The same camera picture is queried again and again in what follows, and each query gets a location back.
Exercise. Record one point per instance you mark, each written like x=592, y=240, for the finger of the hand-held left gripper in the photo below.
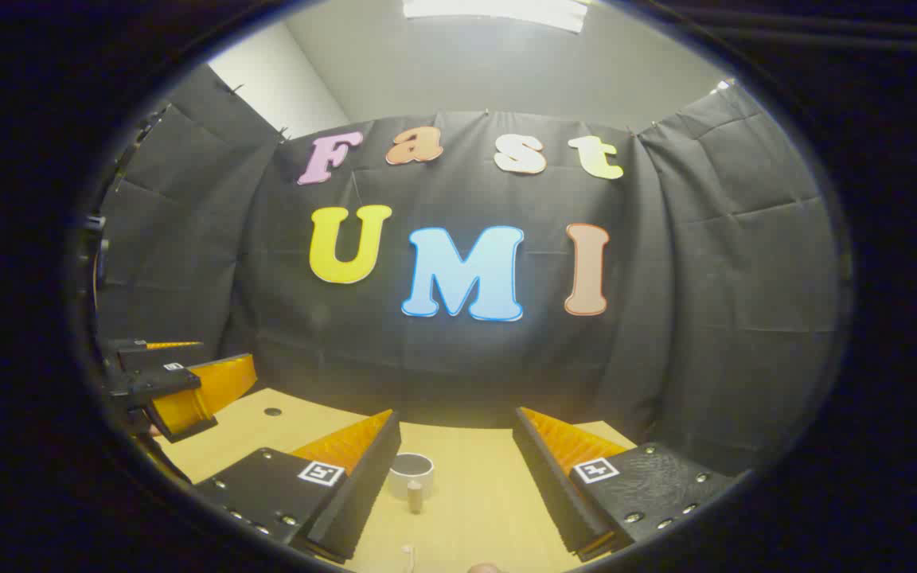
x=180, y=382
x=156, y=356

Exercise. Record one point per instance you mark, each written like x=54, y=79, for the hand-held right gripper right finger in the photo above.
x=554, y=493

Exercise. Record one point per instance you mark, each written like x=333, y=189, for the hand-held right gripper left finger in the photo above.
x=363, y=493

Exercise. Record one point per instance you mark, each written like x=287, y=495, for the wooden toothbrush with white bristles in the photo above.
x=408, y=549

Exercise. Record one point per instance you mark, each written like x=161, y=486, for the wooden desktop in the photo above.
x=474, y=477

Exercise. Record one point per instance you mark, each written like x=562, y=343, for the black backdrop cloth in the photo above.
x=466, y=366

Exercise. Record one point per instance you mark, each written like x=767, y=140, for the ceiling light panel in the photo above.
x=498, y=12

